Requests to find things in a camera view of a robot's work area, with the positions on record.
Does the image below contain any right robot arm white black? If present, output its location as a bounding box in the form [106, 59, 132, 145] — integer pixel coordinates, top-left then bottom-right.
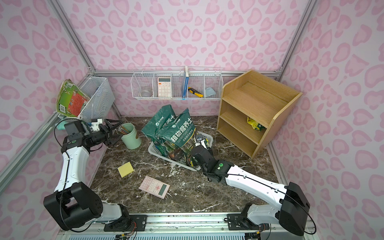
[191, 146, 311, 236]

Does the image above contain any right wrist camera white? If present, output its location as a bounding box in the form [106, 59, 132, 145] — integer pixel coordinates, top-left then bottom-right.
[195, 134, 209, 149]

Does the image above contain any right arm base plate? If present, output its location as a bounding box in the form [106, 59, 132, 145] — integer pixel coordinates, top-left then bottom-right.
[224, 214, 270, 231]

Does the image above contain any blue book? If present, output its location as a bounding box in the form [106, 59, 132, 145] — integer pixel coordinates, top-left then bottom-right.
[181, 66, 190, 100]

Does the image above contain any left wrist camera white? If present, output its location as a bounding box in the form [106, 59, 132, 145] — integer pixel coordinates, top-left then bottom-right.
[91, 119, 103, 132]

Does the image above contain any mint green pencil cup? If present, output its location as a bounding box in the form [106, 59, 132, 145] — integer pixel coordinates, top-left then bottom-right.
[121, 123, 142, 150]

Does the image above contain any dark green soil bag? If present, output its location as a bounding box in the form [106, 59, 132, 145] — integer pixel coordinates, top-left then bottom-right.
[141, 105, 176, 156]
[156, 108, 196, 162]

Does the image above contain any yellow utility knife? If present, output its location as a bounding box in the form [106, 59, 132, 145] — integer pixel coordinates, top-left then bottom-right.
[188, 88, 204, 98]

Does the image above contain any small yellow green bag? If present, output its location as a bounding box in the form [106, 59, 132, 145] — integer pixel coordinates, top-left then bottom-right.
[247, 117, 266, 132]

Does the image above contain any bundle of coloured pencils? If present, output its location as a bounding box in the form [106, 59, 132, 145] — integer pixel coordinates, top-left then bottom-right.
[119, 126, 130, 135]

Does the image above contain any yellow sticky note pad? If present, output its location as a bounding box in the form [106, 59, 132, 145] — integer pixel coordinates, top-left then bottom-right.
[118, 162, 134, 178]

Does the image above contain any white wire wall basket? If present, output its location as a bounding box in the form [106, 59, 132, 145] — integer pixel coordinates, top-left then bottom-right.
[131, 66, 224, 100]

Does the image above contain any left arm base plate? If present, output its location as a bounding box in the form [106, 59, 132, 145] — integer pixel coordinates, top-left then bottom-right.
[104, 215, 148, 233]

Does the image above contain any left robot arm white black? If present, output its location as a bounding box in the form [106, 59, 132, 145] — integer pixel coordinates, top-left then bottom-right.
[43, 119, 133, 233]

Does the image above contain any white mesh side basket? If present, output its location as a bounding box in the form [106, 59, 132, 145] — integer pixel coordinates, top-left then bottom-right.
[60, 77, 115, 123]

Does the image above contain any white plastic basket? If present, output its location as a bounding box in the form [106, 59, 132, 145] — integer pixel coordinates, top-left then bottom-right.
[148, 132, 214, 172]

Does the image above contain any pink calculator on floor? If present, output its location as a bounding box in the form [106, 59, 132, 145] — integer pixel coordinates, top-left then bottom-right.
[139, 176, 170, 199]

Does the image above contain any clear glass bowl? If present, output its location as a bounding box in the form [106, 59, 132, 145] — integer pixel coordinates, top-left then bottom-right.
[140, 87, 153, 98]

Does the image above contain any wooden shelf unit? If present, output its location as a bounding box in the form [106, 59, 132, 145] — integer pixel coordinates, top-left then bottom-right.
[217, 70, 302, 159]

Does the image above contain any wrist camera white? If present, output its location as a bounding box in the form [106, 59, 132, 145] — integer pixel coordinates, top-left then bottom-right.
[195, 134, 209, 149]
[91, 119, 103, 132]

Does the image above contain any pink calculator in basket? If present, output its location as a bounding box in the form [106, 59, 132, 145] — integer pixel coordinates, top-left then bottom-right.
[158, 77, 172, 98]

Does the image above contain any light blue cup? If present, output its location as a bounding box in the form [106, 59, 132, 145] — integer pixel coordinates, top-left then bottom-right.
[205, 87, 216, 98]

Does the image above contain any mint green star hook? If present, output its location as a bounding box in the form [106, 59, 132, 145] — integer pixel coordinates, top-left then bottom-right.
[56, 120, 67, 131]

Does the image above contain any green red snack bag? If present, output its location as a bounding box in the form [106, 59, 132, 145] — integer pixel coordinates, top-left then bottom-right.
[56, 79, 90, 118]

